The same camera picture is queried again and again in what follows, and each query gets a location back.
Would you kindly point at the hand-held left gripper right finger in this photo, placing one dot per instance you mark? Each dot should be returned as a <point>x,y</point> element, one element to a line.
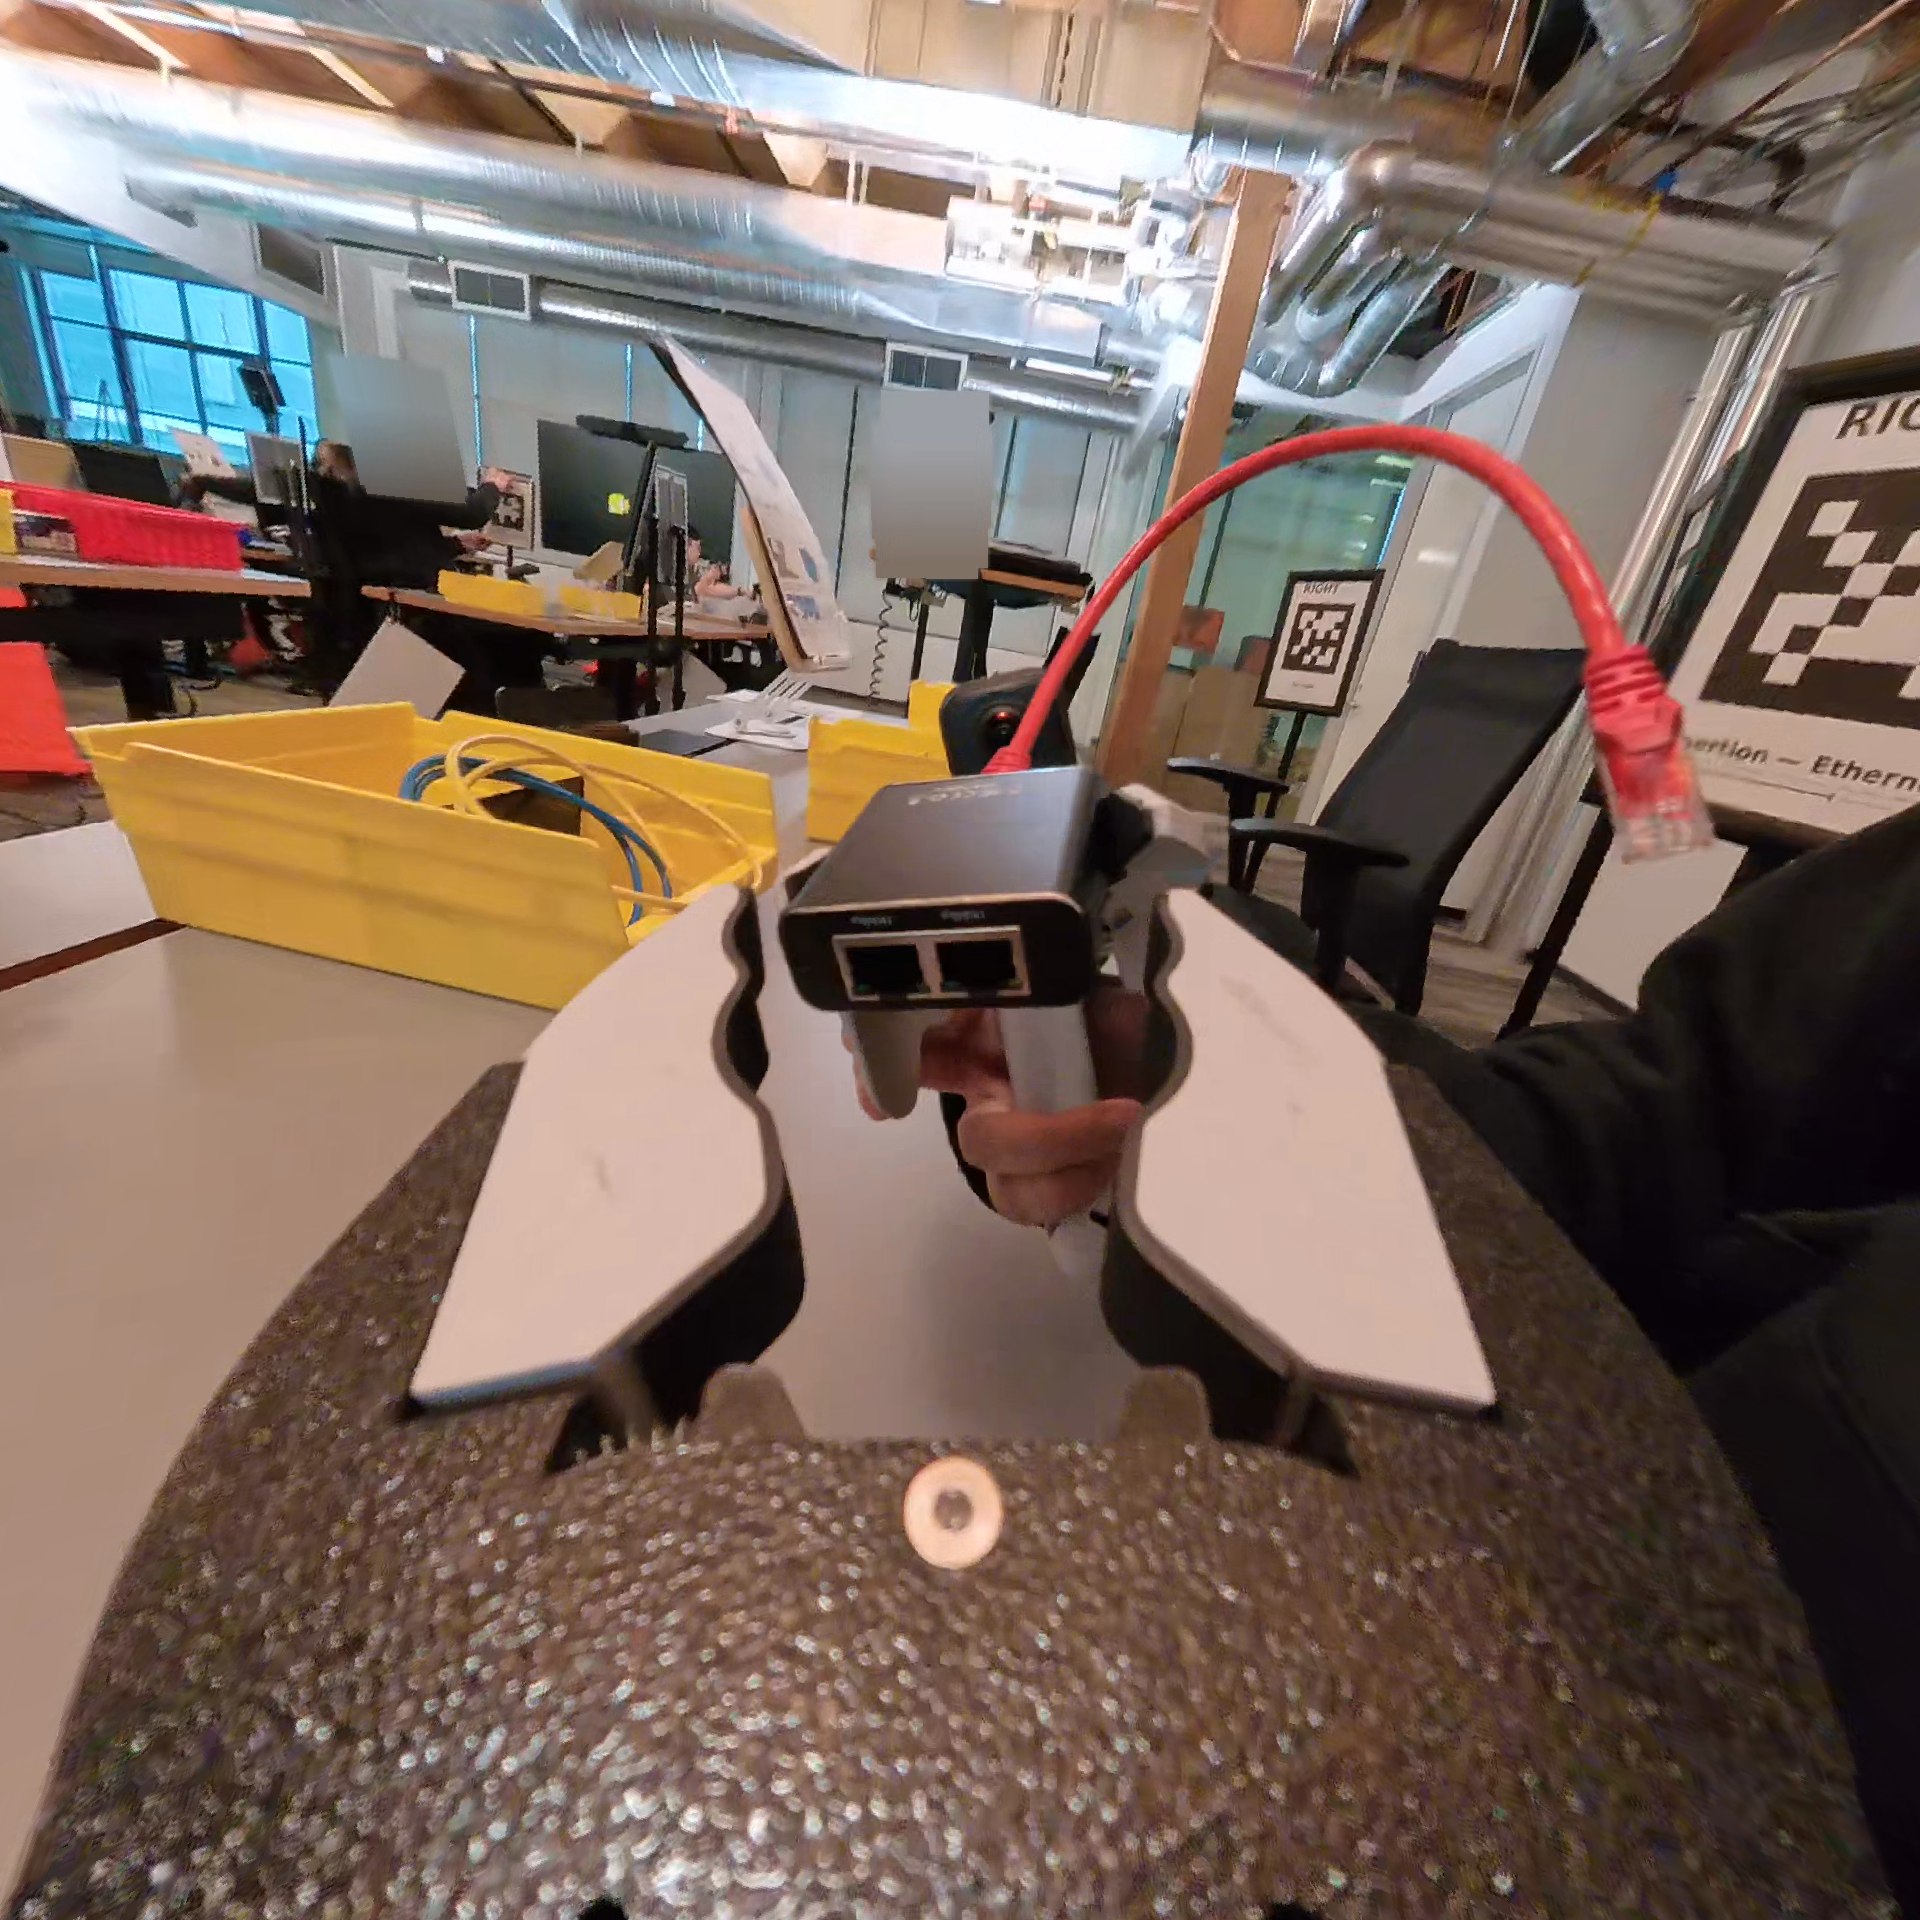
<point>1305,1185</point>

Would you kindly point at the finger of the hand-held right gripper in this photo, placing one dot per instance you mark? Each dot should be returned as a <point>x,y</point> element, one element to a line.
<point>1170,863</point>

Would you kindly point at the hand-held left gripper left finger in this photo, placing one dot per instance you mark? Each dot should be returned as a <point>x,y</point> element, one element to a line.
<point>616,1185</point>

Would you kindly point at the black network splitter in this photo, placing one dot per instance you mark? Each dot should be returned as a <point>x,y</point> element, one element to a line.
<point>961,840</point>

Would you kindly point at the person's right forearm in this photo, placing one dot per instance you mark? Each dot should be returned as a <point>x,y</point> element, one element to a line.
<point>1724,1079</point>

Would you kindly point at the silver duct elbow cluster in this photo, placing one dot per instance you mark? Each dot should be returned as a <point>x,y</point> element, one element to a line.
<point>1500,225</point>

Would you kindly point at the black standing desk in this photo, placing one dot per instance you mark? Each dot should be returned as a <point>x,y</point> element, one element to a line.
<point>1035,578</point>

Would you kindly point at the person's right hand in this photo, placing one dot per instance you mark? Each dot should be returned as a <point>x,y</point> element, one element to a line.
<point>1050,1161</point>

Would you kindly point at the large yellow plastic bin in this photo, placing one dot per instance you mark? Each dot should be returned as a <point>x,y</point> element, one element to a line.
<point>877,765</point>

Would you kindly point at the small checkered marker sign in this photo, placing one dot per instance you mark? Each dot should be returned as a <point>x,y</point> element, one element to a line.
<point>1317,643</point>

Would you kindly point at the black office chair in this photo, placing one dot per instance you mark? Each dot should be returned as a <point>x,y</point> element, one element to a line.
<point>1441,779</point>

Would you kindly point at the wooden document stand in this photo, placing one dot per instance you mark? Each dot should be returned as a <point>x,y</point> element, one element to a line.
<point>779,541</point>

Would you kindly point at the small yellow plastic bin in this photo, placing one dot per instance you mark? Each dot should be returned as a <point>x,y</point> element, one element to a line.
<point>475,590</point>
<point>600,603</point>

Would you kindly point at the large black screen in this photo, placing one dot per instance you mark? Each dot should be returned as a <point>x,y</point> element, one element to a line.
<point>600,488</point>

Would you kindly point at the person's black hoodie torso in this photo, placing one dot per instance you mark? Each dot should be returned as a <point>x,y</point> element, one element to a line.
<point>1861,1576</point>

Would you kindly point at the framed checkered marker poster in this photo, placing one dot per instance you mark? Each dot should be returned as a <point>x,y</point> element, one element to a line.
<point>1828,600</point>

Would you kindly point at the orange cone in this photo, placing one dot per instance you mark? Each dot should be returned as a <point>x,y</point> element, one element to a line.
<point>37,721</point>

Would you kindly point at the red plastic bin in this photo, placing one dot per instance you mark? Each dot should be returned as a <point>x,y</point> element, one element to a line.
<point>120,525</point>

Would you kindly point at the wooden support post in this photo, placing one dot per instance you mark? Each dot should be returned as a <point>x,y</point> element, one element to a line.
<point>1201,450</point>

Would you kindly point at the silver air duct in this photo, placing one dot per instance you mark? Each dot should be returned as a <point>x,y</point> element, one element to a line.
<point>524,225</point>
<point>779,353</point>

